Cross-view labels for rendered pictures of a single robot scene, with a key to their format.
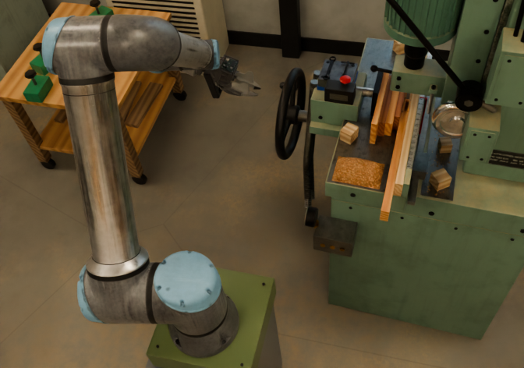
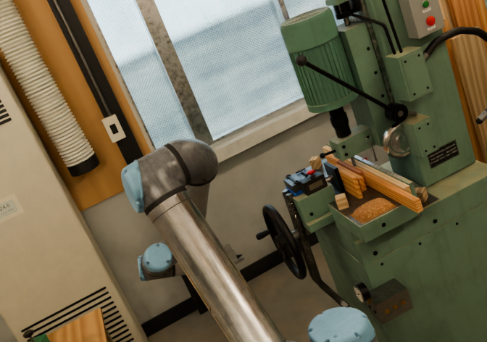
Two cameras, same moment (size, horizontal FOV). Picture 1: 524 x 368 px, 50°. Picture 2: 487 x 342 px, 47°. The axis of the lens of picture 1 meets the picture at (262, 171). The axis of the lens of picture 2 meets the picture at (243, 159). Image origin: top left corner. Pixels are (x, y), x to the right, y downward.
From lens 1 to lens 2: 0.96 m
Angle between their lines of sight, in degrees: 42
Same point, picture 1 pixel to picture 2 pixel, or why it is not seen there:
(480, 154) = (431, 143)
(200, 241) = not seen: outside the picture
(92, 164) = (211, 259)
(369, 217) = (398, 263)
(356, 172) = (373, 206)
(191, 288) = (351, 323)
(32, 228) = not seen: outside the picture
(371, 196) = (396, 215)
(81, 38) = (157, 159)
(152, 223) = not seen: outside the picture
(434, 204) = (432, 210)
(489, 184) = (447, 180)
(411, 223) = (428, 244)
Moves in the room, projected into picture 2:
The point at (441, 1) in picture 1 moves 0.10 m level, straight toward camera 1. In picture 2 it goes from (341, 66) to (356, 69)
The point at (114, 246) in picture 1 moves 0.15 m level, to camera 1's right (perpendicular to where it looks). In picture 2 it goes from (267, 331) to (309, 291)
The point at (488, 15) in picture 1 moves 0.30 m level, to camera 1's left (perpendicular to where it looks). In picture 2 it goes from (370, 61) to (311, 100)
